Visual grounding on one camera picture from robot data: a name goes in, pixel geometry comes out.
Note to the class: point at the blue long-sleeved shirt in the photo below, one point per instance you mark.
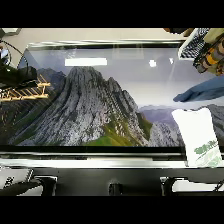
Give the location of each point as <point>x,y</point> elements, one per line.
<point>204,91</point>

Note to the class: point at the white garment with green print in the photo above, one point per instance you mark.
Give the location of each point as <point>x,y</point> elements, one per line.
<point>196,130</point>

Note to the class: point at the silver frame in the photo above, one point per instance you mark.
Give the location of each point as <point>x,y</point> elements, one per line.
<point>100,163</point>

